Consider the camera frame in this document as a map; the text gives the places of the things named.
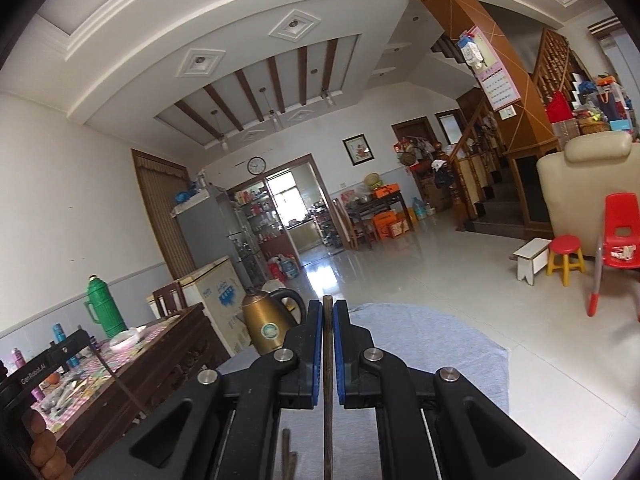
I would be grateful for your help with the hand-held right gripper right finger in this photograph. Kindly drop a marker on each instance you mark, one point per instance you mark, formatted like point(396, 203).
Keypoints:
point(340, 350)

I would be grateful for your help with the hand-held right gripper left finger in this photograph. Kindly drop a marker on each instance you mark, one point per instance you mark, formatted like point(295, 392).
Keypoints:
point(314, 350)

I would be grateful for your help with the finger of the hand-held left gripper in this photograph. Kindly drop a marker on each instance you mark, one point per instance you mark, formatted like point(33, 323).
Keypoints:
point(72, 344)

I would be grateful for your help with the dark wooden chopstick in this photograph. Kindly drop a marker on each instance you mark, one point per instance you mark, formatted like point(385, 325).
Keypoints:
point(286, 455)
point(328, 435)
point(122, 385)
point(294, 467)

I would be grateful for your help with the person's left hand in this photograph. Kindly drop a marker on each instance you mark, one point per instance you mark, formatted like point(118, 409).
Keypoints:
point(47, 452)

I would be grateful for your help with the blue insulated bottle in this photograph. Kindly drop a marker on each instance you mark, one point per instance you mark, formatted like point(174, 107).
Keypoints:
point(62, 337)

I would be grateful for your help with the checkered table cover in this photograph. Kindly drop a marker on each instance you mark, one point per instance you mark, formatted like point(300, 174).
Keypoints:
point(100, 375)

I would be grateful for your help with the pink insulated bottle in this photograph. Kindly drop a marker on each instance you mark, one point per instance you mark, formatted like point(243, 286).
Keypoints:
point(22, 365)

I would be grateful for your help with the green thermos flask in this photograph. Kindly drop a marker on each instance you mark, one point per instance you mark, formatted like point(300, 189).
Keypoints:
point(106, 305)

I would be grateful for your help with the golden electric kettle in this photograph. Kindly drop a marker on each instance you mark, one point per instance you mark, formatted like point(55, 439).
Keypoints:
point(267, 327)

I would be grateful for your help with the blue-grey tablecloth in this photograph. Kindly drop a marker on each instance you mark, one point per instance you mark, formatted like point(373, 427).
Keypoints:
point(425, 350)

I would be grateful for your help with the carved dark wooden sideboard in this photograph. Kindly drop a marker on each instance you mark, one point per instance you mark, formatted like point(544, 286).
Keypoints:
point(165, 360)

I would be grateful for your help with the dark wooden chair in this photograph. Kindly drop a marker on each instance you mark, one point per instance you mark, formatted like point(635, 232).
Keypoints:
point(167, 295)

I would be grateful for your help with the white chest freezer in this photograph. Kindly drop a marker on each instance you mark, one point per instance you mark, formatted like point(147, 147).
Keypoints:
point(220, 295)

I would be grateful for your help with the orange cardboard box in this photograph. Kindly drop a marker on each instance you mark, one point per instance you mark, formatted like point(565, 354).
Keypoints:
point(385, 222)

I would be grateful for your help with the dark wooden side table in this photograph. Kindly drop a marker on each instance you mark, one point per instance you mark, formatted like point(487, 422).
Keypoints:
point(380, 202)

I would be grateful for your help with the grey refrigerator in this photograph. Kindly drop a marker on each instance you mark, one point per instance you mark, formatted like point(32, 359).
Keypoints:
point(210, 230)

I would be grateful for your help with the brown wooden door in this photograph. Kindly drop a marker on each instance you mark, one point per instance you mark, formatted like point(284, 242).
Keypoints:
point(160, 210)

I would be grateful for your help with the small white stool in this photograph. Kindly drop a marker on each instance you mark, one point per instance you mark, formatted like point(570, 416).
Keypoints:
point(532, 255)

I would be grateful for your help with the wooden staircase railing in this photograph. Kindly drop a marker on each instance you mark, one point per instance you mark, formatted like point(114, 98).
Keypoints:
point(467, 175)

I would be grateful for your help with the pendant ceiling lamp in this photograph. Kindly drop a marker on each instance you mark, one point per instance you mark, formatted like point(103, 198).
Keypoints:
point(327, 97)
point(224, 142)
point(274, 119)

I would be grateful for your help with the yellow stool with red seat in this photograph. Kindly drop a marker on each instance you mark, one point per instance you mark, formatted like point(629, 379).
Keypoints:
point(565, 245)

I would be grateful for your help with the beige leather sofa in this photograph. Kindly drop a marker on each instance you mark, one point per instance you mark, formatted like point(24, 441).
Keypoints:
point(580, 185)

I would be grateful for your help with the red plastic chair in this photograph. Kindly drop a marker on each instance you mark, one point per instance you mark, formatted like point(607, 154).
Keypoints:
point(622, 215)

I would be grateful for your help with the brown wooden pillar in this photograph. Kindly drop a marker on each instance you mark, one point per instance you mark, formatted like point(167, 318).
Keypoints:
point(510, 60)

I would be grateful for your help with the round wall clock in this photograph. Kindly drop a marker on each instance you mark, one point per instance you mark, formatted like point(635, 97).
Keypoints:
point(256, 165)

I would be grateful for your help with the framed wall picture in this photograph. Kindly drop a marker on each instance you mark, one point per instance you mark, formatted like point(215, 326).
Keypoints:
point(358, 150)

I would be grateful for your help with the pink wall calendar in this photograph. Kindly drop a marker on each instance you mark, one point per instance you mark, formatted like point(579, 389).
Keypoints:
point(495, 80)

